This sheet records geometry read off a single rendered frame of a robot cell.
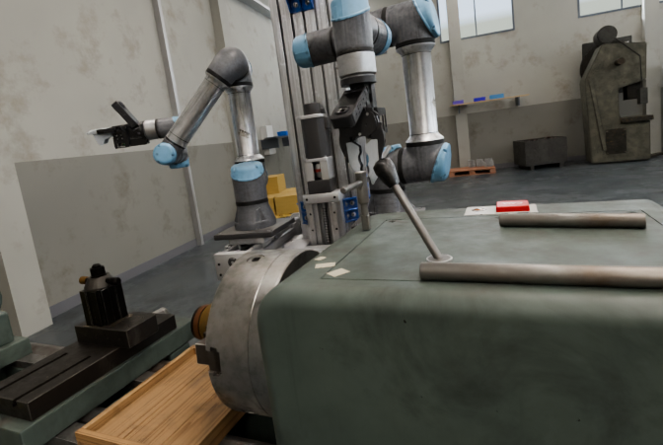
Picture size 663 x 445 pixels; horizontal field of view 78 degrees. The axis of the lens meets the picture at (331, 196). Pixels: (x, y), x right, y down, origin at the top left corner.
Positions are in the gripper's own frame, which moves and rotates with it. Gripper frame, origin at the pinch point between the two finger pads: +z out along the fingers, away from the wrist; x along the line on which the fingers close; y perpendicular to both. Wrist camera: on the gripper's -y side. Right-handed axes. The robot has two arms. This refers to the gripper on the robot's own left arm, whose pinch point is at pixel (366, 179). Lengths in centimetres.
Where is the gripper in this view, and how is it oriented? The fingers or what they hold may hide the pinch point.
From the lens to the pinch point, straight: 82.4
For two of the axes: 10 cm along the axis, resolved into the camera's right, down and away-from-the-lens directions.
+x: -9.1, 0.6, 4.0
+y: 3.8, -1.9, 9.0
